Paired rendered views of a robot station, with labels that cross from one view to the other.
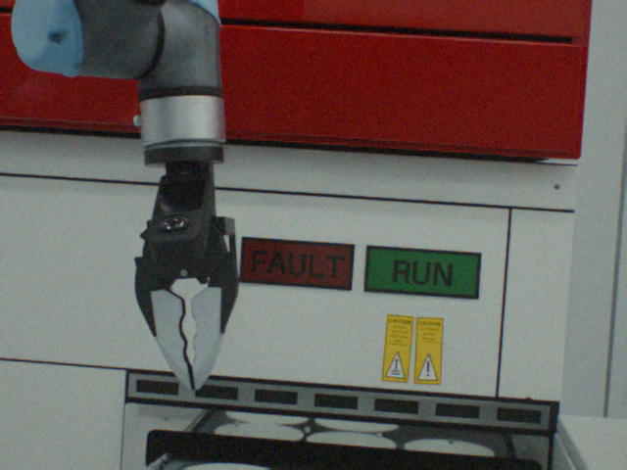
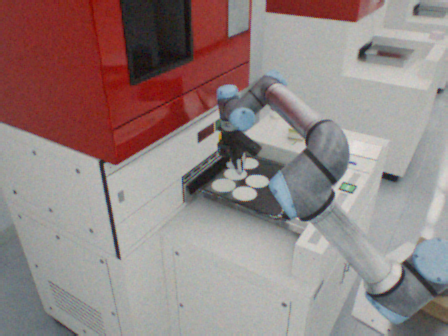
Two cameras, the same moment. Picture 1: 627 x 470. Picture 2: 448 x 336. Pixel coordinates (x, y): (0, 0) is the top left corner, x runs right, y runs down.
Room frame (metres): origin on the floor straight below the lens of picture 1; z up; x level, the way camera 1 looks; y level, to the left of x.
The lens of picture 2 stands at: (0.52, 1.30, 1.84)
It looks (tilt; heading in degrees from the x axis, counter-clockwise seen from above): 31 degrees down; 298
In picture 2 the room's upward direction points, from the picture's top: straight up
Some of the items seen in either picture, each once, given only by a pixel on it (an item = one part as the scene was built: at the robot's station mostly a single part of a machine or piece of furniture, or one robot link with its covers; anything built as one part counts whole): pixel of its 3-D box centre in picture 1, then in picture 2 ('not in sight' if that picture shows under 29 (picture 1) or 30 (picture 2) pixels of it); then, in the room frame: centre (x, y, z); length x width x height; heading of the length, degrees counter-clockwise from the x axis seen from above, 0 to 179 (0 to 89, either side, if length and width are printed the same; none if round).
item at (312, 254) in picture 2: not in sight; (334, 219); (0.69, 0.07, 0.89); 0.55 x 0.09 x 0.14; 85
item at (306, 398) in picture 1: (336, 400); (213, 156); (1.26, -0.03, 0.96); 0.44 x 0.01 x 0.02; 85
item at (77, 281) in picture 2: not in sight; (139, 245); (1.63, 0.11, 0.41); 0.82 x 0.71 x 0.82; 85
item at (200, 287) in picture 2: not in sight; (279, 263); (0.94, -0.10, 0.41); 0.97 x 0.64 x 0.82; 85
